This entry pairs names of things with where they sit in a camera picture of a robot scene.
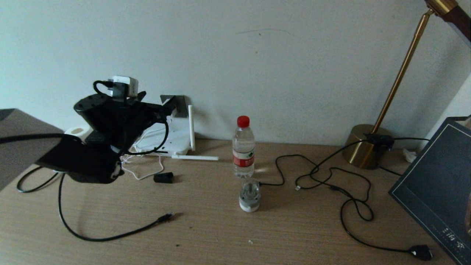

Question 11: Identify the water bottle with red cap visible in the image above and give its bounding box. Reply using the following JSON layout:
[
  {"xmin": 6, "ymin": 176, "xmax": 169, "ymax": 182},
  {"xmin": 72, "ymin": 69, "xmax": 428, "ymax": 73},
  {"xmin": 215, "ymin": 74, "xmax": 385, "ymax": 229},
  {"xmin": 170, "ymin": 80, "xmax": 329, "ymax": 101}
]
[{"xmin": 232, "ymin": 116, "xmax": 255, "ymax": 179}]

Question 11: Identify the brass desk lamp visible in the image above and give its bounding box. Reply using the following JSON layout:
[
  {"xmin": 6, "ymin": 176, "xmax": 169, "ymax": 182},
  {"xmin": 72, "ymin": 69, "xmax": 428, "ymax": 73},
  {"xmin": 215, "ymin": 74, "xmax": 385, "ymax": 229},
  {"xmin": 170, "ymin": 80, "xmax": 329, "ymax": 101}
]
[{"xmin": 341, "ymin": 0, "xmax": 471, "ymax": 170}]

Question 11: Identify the thin white adapter cable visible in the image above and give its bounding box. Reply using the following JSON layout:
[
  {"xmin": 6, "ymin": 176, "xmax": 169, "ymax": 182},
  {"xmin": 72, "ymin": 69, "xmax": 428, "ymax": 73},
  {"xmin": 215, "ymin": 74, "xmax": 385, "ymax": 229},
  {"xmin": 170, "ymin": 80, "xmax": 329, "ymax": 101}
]
[{"xmin": 121, "ymin": 123, "xmax": 173, "ymax": 181}]

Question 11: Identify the grey wall power socket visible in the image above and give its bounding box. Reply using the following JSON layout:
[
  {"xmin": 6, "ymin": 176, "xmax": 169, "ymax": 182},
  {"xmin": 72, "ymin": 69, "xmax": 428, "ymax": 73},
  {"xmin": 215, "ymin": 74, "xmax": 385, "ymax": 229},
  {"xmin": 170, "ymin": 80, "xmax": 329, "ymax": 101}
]
[{"xmin": 161, "ymin": 95, "xmax": 189, "ymax": 118}]

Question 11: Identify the small clear humidifier grey base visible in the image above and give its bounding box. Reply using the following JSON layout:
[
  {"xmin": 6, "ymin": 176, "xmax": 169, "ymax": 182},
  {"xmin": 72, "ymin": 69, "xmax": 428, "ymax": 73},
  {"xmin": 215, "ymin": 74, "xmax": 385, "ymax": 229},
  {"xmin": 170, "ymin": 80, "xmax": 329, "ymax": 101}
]
[{"xmin": 239, "ymin": 178, "xmax": 262, "ymax": 213}]

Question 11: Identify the white wifi router with antennas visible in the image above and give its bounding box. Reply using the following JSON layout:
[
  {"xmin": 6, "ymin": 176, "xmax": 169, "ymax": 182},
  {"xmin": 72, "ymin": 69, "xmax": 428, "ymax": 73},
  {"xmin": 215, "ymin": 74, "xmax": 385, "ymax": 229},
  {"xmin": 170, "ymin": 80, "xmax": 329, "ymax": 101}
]
[{"xmin": 127, "ymin": 105, "xmax": 219, "ymax": 162}]

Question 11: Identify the black cable with silver connector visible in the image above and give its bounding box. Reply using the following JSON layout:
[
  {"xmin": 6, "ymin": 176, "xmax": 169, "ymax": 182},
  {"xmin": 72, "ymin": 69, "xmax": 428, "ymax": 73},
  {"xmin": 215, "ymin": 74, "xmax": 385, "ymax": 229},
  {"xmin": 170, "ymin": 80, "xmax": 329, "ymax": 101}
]
[{"xmin": 295, "ymin": 139, "xmax": 368, "ymax": 192}]

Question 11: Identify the white toilet paper roll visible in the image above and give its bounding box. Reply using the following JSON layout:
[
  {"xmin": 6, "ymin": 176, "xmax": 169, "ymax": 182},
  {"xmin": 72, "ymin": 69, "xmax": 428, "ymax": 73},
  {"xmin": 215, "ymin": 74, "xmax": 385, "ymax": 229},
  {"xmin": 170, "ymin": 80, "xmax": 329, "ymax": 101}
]
[{"xmin": 64, "ymin": 126, "xmax": 92, "ymax": 144}]

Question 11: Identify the small black lamp connector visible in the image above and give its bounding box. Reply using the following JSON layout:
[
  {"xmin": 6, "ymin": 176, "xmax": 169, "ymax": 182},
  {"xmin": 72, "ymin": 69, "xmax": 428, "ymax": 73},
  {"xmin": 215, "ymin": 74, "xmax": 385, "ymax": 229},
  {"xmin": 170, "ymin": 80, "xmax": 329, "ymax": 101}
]
[{"xmin": 364, "ymin": 134, "xmax": 393, "ymax": 153}]

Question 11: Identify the black lamp power cord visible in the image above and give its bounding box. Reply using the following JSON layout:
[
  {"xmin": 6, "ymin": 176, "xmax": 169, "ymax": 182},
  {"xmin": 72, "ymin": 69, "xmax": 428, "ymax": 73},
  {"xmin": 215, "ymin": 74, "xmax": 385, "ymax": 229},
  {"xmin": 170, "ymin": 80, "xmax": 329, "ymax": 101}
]
[{"xmin": 311, "ymin": 167, "xmax": 434, "ymax": 262}]

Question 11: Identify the black usb cable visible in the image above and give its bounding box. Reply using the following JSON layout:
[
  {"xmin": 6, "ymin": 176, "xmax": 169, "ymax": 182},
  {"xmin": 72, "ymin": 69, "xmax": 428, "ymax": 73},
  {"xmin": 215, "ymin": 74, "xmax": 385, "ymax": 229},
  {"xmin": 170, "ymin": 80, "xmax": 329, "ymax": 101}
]
[{"xmin": 258, "ymin": 155, "xmax": 321, "ymax": 187}]

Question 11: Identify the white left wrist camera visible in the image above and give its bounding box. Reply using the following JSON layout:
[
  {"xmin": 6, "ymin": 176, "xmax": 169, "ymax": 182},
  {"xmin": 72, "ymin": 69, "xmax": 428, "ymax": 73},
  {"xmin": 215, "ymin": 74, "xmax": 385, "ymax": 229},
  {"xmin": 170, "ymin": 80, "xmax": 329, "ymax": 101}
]
[{"xmin": 107, "ymin": 76, "xmax": 139, "ymax": 98}]

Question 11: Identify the black cable with round disc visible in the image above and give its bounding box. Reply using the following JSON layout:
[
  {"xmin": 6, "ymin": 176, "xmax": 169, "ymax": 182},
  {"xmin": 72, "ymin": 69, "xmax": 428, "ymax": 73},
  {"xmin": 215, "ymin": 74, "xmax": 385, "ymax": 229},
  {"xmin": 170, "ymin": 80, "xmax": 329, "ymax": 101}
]
[{"xmin": 17, "ymin": 166, "xmax": 174, "ymax": 242}]

